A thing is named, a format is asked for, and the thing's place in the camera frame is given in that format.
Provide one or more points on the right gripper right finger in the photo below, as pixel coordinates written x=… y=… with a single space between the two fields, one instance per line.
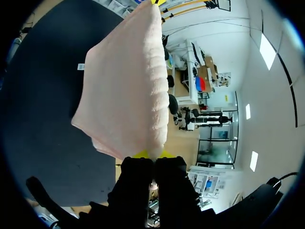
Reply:
x=174 y=183

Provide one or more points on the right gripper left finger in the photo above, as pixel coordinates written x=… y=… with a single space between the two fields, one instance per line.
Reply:
x=133 y=181

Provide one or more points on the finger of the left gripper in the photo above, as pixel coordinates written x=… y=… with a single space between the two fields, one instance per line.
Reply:
x=156 y=2

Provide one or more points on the pale pink towel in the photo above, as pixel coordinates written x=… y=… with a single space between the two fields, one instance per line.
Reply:
x=133 y=90

